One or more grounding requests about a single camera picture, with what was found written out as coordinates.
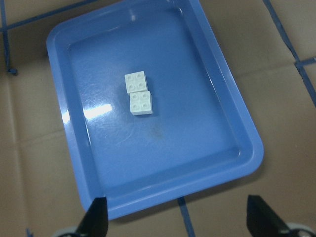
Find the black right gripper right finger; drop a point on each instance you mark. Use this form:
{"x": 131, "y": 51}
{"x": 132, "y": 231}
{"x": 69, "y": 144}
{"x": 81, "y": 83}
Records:
{"x": 262, "y": 221}

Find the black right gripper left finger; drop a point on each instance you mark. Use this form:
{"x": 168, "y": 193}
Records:
{"x": 95, "y": 222}

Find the white block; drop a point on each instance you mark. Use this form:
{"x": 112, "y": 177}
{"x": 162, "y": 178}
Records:
{"x": 141, "y": 103}
{"x": 135, "y": 82}

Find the blue plastic tray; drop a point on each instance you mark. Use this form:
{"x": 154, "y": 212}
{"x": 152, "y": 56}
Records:
{"x": 200, "y": 133}

